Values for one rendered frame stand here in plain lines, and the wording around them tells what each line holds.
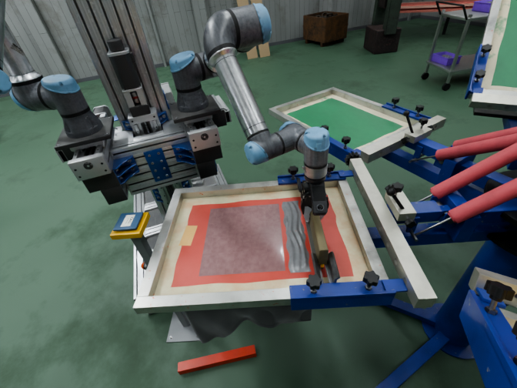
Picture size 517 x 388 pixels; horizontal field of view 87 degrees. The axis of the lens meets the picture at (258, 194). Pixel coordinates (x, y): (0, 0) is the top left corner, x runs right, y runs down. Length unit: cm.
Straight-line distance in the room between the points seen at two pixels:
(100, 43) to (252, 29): 75
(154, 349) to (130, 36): 173
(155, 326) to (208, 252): 114
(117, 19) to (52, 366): 198
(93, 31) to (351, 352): 206
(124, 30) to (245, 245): 105
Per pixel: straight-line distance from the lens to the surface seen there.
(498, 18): 226
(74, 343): 234
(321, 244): 91
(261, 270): 98
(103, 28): 149
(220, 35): 94
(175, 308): 95
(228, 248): 105
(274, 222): 112
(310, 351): 187
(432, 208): 115
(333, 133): 171
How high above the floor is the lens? 176
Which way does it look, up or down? 40 degrees down
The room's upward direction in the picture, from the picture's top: 7 degrees counter-clockwise
